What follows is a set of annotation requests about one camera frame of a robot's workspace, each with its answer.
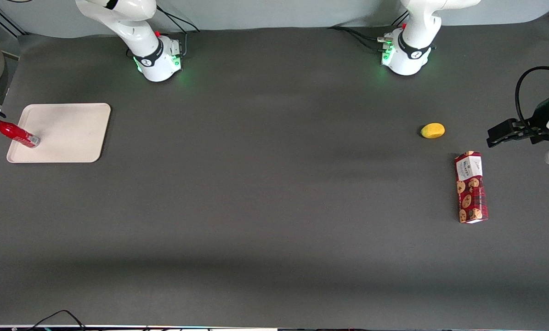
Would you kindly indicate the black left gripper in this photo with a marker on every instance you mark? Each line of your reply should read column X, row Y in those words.
column 541, row 116

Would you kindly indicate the dark aluminium frame rail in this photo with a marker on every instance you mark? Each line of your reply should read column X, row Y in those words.
column 5, row 20

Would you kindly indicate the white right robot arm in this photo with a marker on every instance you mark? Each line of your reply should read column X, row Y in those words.
column 155, row 62

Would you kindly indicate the red cookie box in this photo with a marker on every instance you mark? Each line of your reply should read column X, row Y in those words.
column 472, row 188

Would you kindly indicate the red coke bottle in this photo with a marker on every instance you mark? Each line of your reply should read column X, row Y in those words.
column 14, row 132

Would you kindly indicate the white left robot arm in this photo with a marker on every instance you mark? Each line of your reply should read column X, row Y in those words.
column 410, row 55

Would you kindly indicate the beige plastic tray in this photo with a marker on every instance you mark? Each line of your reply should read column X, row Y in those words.
column 67, row 133

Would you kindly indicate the yellow lemon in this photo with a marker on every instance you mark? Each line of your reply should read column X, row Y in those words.
column 432, row 130

